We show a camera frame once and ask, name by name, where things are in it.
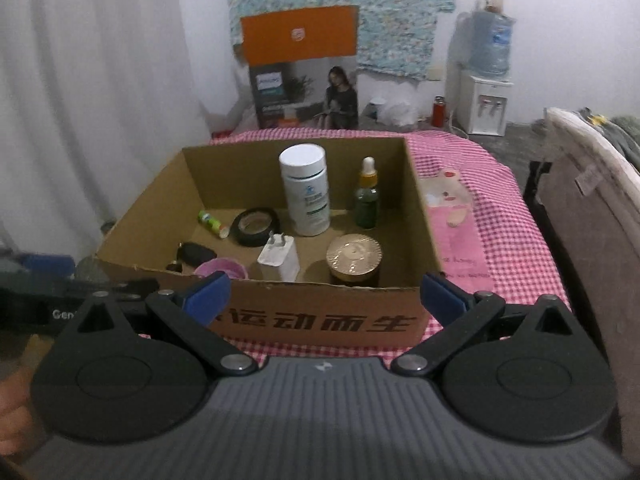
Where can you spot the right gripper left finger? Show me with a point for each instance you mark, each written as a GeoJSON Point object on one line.
{"type": "Point", "coordinates": [106, 321]}

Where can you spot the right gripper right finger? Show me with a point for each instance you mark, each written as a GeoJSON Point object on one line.
{"type": "Point", "coordinates": [488, 337]}

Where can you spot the black cylinder tube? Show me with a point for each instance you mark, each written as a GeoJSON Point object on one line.
{"type": "Point", "coordinates": [194, 254]}

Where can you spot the pink round container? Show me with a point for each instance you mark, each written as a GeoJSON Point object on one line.
{"type": "Point", "coordinates": [229, 266]}

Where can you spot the small green white tube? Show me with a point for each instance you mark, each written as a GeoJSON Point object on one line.
{"type": "Point", "coordinates": [213, 225]}

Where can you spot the white power adapter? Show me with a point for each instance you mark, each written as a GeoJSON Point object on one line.
{"type": "Point", "coordinates": [278, 261]}

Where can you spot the gold lid jar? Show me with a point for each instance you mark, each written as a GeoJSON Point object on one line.
{"type": "Point", "coordinates": [354, 260]}

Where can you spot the green dropper bottle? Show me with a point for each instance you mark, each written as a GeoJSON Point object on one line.
{"type": "Point", "coordinates": [366, 195]}

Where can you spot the white supplement bottle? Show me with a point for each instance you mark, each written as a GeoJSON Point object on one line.
{"type": "Point", "coordinates": [306, 187]}

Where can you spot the person's left hand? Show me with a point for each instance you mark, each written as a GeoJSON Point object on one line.
{"type": "Point", "coordinates": [20, 428]}

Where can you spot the pink checkered tablecloth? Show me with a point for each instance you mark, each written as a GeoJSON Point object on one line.
{"type": "Point", "coordinates": [483, 233]}

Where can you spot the black tripod stand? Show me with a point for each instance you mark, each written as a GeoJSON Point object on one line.
{"type": "Point", "coordinates": [536, 169]}

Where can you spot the brown cardboard box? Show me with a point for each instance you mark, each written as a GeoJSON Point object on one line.
{"type": "Point", "coordinates": [228, 178]}

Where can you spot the bed mattress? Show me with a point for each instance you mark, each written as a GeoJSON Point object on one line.
{"type": "Point", "coordinates": [591, 197]}

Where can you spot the red thermos bottle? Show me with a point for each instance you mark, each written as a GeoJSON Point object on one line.
{"type": "Point", "coordinates": [438, 117]}

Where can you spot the white water dispenser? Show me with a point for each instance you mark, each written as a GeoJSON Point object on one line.
{"type": "Point", "coordinates": [482, 104]}

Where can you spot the white plastic bag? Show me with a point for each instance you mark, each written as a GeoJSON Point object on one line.
{"type": "Point", "coordinates": [394, 113]}

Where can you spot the white curtain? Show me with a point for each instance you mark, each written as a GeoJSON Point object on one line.
{"type": "Point", "coordinates": [96, 97]}

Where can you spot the grey blanket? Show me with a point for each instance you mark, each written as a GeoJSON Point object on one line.
{"type": "Point", "coordinates": [623, 132]}

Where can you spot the orange appliance box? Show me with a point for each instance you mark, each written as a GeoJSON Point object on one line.
{"type": "Point", "coordinates": [302, 65]}

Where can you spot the blue water jug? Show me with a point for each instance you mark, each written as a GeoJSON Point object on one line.
{"type": "Point", "coordinates": [491, 39]}

